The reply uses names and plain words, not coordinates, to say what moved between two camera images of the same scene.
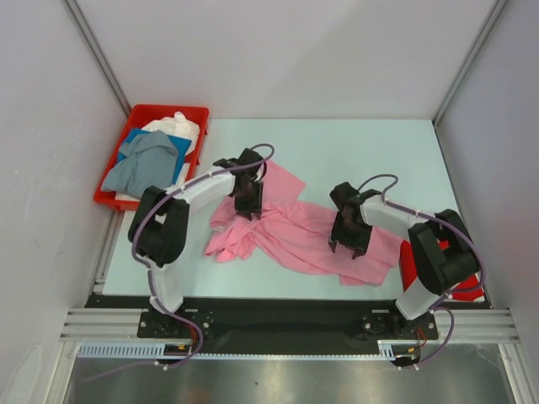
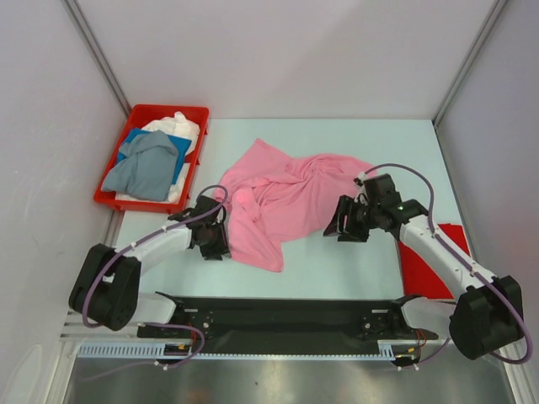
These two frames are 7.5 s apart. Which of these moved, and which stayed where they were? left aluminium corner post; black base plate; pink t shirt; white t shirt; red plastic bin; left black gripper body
Moved: left black gripper body; pink t shirt
Stayed: white t shirt; left aluminium corner post; red plastic bin; black base plate
